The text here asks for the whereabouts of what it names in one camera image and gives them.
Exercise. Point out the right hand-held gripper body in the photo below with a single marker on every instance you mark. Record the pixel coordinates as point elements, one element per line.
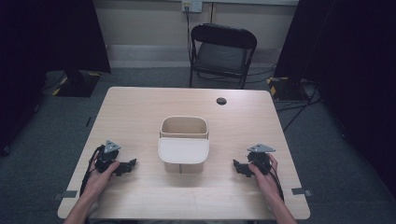
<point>260,157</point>

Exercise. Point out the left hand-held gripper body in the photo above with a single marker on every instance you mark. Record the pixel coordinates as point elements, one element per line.
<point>105,157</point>

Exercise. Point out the beige box lid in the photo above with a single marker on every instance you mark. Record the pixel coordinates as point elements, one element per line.
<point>183,150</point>

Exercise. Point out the beige storage box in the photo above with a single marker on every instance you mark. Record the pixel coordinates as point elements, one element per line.
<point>183,146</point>

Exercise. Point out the person's right hand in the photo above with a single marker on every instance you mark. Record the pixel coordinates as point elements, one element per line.
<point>267,182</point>

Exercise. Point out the person's left hand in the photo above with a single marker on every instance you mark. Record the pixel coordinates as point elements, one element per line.
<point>99,180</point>

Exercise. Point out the grey tape strip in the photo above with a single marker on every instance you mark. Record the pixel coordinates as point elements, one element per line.
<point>300,191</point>
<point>66,194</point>

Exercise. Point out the black stand base striped tape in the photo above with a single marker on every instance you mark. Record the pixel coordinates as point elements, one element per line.
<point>77,85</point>
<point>286,88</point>

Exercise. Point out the black folding chair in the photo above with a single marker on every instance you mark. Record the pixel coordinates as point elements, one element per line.
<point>221,54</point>

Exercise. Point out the dark curtain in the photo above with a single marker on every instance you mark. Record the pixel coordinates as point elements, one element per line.
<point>46,46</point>
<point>351,77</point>

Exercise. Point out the white wall socket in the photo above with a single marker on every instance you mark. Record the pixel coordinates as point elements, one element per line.
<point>191,5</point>

